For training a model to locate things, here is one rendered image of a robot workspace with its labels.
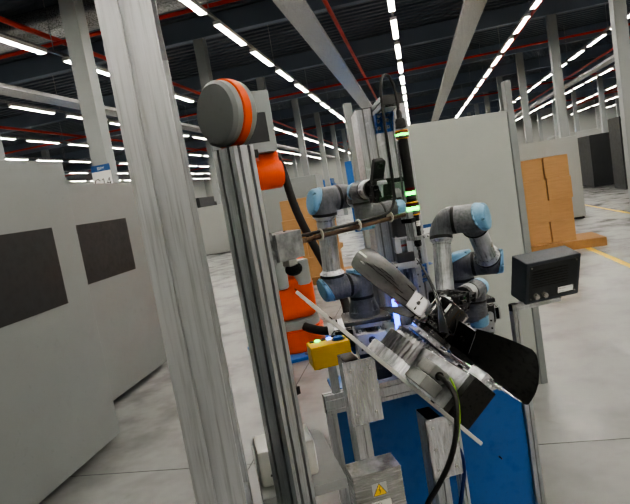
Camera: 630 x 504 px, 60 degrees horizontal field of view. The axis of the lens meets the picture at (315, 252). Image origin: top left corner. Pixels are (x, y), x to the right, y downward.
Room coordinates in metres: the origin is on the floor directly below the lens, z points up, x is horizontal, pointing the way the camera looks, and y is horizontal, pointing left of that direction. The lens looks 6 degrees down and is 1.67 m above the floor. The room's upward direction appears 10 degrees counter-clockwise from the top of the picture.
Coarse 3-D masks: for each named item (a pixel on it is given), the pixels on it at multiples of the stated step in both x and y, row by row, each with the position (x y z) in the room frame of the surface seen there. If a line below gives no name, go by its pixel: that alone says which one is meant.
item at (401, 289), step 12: (372, 252) 1.88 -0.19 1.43; (360, 264) 1.76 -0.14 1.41; (372, 264) 1.80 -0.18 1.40; (384, 264) 1.83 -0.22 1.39; (372, 276) 1.75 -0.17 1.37; (384, 276) 1.78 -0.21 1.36; (396, 276) 1.81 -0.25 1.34; (384, 288) 1.74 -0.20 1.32; (396, 288) 1.76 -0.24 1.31; (408, 288) 1.79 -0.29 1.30; (396, 300) 1.73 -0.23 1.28; (408, 300) 1.75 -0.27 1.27
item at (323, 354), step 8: (344, 336) 2.17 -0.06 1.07; (312, 344) 2.13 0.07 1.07; (320, 344) 2.11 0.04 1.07; (328, 344) 2.09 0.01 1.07; (336, 344) 2.09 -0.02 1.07; (344, 344) 2.10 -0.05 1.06; (312, 352) 2.08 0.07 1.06; (320, 352) 2.08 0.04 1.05; (328, 352) 2.09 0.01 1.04; (336, 352) 2.09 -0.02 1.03; (344, 352) 2.10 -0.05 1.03; (312, 360) 2.08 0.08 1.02; (320, 360) 2.08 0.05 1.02; (328, 360) 2.09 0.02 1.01; (336, 360) 2.09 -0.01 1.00; (320, 368) 2.08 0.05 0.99
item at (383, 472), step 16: (352, 464) 1.58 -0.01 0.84; (368, 464) 1.56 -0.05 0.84; (384, 464) 1.55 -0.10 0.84; (352, 480) 1.50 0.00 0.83; (368, 480) 1.51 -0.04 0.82; (384, 480) 1.52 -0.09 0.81; (400, 480) 1.53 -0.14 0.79; (352, 496) 1.54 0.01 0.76; (368, 496) 1.51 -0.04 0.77; (384, 496) 1.52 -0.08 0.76; (400, 496) 1.52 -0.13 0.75
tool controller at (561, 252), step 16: (512, 256) 2.33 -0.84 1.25; (528, 256) 2.31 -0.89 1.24; (544, 256) 2.29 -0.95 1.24; (560, 256) 2.27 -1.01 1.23; (576, 256) 2.28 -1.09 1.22; (512, 272) 2.35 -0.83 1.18; (528, 272) 2.25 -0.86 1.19; (544, 272) 2.26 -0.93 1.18; (560, 272) 2.28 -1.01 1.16; (576, 272) 2.30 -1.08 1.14; (512, 288) 2.36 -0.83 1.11; (528, 288) 2.26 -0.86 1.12; (544, 288) 2.28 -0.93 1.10; (560, 288) 2.30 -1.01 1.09; (576, 288) 2.32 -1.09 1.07
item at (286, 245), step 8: (280, 232) 1.40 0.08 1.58; (288, 232) 1.37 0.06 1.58; (296, 232) 1.39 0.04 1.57; (272, 240) 1.35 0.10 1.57; (280, 240) 1.35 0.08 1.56; (288, 240) 1.37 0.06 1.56; (296, 240) 1.39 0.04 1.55; (272, 248) 1.34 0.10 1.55; (280, 248) 1.35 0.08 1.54; (288, 248) 1.37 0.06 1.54; (296, 248) 1.39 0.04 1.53; (280, 256) 1.34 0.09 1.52; (288, 256) 1.36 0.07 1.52; (296, 256) 1.38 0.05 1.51
